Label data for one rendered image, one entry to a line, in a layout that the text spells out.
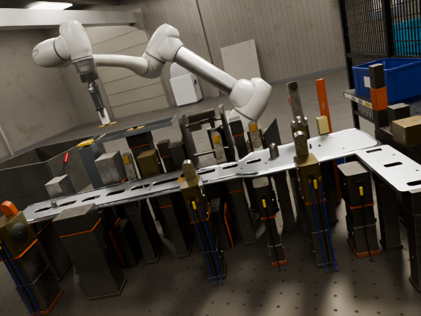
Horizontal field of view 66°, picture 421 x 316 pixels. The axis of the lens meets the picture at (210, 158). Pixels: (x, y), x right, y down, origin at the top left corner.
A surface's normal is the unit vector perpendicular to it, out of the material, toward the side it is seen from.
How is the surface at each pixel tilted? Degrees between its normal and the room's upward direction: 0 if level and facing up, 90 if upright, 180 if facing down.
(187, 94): 90
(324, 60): 90
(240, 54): 82
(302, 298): 0
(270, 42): 90
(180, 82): 90
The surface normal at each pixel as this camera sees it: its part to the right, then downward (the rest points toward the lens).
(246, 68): -0.37, 0.24
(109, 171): -0.06, 0.33
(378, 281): -0.26, -0.92
